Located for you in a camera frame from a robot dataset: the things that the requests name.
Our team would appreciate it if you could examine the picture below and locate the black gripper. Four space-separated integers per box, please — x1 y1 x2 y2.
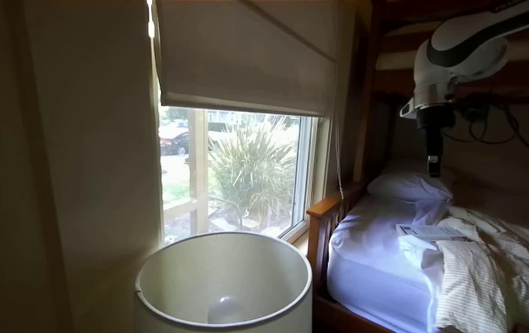
422 106 455 178

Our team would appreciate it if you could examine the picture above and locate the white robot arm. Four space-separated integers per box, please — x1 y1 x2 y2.
400 0 529 178

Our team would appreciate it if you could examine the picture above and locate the wooden bed headboard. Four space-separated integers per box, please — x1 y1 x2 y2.
307 183 366 333

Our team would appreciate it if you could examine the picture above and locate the white pillow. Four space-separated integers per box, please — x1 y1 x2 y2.
366 172 453 202

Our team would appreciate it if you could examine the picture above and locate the white mattress sheet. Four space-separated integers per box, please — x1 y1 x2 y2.
327 196 448 333

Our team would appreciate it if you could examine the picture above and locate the cream quilted blanket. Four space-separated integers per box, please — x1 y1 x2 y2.
396 207 529 333

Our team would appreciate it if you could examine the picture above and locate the beige roller blind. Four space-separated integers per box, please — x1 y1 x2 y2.
157 0 353 117

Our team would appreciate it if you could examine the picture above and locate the white lamp shade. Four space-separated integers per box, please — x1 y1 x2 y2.
133 231 313 333

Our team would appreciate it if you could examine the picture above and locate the light bulb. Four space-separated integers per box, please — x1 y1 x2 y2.
207 296 246 324

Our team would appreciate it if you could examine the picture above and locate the window frame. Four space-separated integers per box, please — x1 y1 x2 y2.
157 106 320 244

